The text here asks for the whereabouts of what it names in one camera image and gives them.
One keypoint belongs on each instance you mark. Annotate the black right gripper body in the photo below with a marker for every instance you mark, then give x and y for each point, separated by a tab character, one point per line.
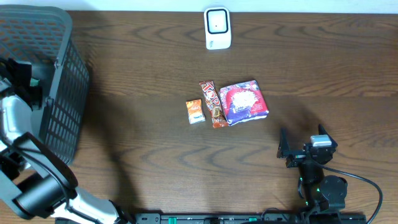
296	157

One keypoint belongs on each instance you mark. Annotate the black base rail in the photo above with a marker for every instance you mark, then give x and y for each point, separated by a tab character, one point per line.
272	217

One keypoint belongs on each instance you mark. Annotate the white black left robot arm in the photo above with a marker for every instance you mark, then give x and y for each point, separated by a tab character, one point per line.
34	181

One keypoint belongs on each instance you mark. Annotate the small orange snack box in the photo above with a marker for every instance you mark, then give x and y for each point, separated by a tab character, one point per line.
195	112

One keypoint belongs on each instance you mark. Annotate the pink purple pad package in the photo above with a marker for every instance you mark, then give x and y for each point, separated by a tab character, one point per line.
243	102

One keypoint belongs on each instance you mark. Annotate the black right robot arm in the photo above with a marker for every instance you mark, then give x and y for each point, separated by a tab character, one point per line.
325	193

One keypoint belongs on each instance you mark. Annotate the orange chocolate bar wrapper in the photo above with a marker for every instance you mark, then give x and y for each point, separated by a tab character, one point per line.
213	104

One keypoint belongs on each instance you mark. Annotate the grey plastic basket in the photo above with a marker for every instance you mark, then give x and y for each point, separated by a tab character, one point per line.
42	36

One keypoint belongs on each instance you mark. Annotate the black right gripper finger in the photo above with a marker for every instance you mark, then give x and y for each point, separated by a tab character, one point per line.
322	131
284	148

